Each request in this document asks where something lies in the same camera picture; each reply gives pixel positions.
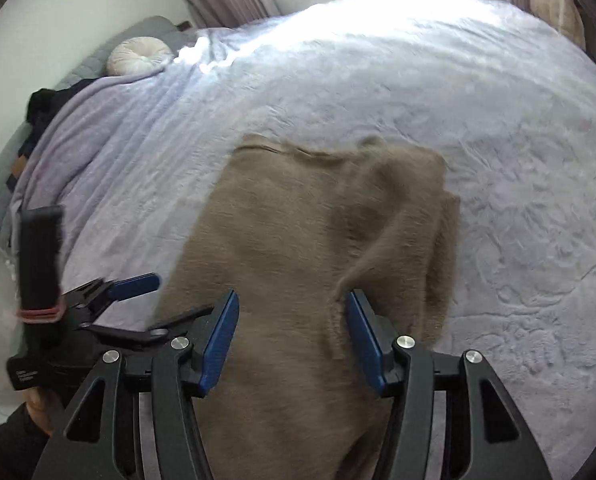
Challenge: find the round cream pillow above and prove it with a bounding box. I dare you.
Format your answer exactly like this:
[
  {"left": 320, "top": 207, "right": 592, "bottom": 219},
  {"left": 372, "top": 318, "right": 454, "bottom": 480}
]
[{"left": 106, "top": 37, "right": 174, "bottom": 76}]

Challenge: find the lavender embossed bed blanket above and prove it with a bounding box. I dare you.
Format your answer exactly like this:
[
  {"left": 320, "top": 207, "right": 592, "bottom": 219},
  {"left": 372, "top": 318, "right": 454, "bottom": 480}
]
[{"left": 11, "top": 0, "right": 596, "bottom": 479}]

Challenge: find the brown knit sweater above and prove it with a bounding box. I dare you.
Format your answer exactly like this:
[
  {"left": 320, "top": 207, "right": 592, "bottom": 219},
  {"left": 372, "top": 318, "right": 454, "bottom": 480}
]
[{"left": 155, "top": 136, "right": 460, "bottom": 479}]

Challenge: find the beige hanging coat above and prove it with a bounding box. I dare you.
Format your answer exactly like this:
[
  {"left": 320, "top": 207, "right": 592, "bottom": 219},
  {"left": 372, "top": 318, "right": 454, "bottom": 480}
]
[{"left": 529, "top": 0, "right": 586, "bottom": 50}]

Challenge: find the dark clothes pile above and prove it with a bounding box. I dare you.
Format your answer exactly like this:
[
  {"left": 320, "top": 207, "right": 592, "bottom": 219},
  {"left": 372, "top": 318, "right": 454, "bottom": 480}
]
[{"left": 6, "top": 78, "right": 96, "bottom": 192}]

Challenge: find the person's left hand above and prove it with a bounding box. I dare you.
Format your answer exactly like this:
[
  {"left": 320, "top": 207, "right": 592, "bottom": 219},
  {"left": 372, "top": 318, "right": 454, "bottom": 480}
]
[{"left": 22, "top": 387, "right": 62, "bottom": 436}]

